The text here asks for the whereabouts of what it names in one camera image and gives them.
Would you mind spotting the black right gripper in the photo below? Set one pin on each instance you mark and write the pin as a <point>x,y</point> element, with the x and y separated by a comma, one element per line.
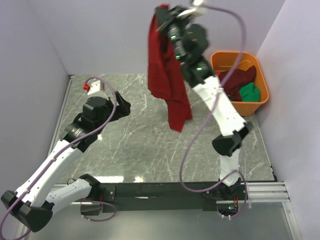
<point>165,18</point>

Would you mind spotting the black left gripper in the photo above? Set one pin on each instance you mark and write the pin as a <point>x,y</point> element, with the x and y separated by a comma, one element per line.
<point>121,110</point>

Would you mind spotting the bright red t shirt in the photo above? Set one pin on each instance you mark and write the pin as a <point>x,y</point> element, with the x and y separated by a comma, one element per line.
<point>164,79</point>

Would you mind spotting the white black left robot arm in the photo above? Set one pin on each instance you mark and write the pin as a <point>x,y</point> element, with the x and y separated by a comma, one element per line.
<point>34,203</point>

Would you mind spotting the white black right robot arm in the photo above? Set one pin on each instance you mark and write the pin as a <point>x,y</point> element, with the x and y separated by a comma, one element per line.
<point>189,41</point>

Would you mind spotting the dark maroon t shirt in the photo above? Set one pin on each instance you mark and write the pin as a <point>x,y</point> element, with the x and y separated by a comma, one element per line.
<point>238,79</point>

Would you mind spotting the orange plastic laundry basket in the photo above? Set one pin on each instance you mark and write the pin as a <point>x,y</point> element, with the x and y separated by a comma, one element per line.
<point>222,62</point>

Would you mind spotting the green t shirt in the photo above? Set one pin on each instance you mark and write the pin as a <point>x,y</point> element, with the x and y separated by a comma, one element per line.
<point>250,93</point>

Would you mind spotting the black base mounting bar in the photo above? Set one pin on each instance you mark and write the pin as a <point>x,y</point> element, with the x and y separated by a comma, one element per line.
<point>156,196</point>

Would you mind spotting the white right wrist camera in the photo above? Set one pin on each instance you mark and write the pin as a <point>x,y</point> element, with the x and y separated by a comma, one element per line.
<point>196,9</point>

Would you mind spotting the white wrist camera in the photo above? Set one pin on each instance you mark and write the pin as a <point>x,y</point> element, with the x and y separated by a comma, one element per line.
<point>196,9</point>
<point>95,89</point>

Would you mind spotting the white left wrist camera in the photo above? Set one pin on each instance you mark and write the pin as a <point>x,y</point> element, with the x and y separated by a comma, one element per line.
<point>95,89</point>

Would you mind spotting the aluminium frame rail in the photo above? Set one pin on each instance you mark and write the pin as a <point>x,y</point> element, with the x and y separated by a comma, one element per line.
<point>267,192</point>

